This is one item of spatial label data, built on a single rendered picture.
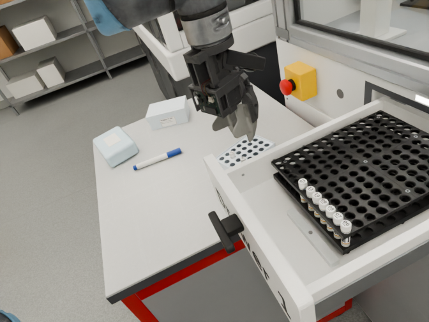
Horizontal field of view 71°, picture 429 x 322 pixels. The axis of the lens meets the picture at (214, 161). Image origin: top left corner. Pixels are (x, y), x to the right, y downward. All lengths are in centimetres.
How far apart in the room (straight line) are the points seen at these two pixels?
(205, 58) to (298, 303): 36
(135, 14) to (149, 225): 42
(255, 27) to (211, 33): 75
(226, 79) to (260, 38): 73
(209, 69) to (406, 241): 36
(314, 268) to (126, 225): 43
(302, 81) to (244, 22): 52
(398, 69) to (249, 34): 74
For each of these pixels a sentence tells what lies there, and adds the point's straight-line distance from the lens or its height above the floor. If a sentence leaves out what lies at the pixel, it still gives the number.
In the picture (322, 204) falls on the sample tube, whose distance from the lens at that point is 42.
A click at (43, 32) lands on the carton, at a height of 73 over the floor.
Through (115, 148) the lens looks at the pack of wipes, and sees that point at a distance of 90.
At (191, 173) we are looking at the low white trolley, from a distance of 76.
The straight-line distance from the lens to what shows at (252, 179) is 55.
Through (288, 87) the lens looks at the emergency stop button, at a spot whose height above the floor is 88.
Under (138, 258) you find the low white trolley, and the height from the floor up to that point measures 76.
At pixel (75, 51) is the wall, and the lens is 460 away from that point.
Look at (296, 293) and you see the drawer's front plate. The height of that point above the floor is 93.
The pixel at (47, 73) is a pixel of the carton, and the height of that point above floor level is 31.
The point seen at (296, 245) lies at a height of 84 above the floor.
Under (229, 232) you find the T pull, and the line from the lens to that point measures 41.
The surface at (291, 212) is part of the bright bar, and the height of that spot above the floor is 85.
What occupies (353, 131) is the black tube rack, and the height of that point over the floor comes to 90.
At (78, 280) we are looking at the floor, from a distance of 180.
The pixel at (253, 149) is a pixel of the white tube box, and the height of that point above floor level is 80.
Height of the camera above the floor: 123
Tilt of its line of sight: 38 degrees down
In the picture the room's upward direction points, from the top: 19 degrees counter-clockwise
